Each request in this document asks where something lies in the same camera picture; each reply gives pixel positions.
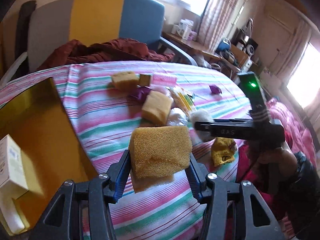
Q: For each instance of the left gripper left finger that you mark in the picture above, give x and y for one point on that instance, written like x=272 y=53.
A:
x=116 y=178

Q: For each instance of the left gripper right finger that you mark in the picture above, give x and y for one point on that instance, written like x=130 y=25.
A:
x=200 y=181

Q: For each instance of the yellow printed cloth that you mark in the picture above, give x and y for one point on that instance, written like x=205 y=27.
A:
x=223 y=151

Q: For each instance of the large yellow sponge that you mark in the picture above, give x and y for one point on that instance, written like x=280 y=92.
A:
x=157 y=153

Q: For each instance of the yellow green snack bag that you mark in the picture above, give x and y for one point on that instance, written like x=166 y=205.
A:
x=182 y=100

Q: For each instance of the yellow sponge block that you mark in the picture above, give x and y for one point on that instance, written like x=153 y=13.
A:
x=156 y=108

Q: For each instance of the purple snack packet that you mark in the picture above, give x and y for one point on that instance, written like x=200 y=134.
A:
x=139 y=94

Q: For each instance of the small green gold box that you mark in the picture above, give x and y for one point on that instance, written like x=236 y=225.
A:
x=145 y=80

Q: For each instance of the white plastic bag bundle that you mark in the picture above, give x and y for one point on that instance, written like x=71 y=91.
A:
x=177 y=117

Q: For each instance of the right hand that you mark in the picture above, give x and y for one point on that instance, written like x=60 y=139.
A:
x=272 y=167

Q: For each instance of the pink quilt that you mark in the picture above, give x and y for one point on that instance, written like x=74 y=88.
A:
x=297 y=136

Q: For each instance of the small purple packet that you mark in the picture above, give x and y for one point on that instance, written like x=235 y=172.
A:
x=215 y=89

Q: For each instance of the gold metal tin tray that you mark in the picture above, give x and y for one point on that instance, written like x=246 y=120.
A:
x=51 y=151

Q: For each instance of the wooden desk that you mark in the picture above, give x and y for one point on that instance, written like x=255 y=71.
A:
x=192 y=47

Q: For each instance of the black jacket sleeve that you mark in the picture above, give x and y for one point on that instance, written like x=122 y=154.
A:
x=299 y=196

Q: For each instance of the striped bed cloth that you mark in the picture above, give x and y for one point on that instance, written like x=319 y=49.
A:
x=106 y=119

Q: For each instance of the white cardboard box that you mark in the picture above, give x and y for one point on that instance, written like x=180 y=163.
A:
x=13 y=183

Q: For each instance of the window curtain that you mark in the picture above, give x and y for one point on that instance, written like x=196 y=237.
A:
x=219 y=19

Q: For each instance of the white containers on desk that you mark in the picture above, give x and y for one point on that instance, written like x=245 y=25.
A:
x=184 y=30

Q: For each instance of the dark red garment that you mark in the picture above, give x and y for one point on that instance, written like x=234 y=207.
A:
x=121 y=49

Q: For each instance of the grey yellow blue chair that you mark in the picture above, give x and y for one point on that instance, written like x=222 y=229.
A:
x=91 y=21

